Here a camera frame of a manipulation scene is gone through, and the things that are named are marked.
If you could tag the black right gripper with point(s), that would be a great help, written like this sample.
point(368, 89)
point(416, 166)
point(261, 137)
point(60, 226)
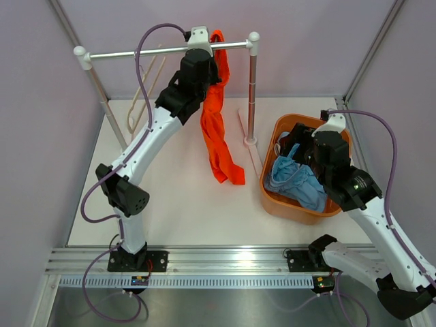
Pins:
point(300, 134)

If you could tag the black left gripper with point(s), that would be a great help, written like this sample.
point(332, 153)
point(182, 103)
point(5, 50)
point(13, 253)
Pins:
point(214, 78)

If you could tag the light blue shorts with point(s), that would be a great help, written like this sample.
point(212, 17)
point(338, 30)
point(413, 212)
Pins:
point(296, 181)

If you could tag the orange shorts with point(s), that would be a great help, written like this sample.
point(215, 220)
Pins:
point(213, 128)

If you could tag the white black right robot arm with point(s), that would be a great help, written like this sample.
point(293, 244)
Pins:
point(405, 282)

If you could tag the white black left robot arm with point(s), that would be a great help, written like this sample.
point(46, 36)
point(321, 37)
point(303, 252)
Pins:
point(120, 181)

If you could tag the orange plastic basket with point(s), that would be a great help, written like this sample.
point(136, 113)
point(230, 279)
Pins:
point(279, 205)

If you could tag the silver clothes rack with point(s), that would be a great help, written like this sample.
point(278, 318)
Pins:
point(246, 117)

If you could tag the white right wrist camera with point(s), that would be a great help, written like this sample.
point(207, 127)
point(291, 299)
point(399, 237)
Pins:
point(333, 121)

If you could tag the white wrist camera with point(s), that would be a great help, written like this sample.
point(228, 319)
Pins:
point(333, 121)
point(198, 38)

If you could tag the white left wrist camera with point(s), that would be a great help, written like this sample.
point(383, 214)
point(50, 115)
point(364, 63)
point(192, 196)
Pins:
point(198, 38)

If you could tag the white slotted cable duct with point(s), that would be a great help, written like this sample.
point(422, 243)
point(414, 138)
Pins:
point(190, 282)

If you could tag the aluminium mounting rail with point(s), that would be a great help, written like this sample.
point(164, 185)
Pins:
point(182, 261)

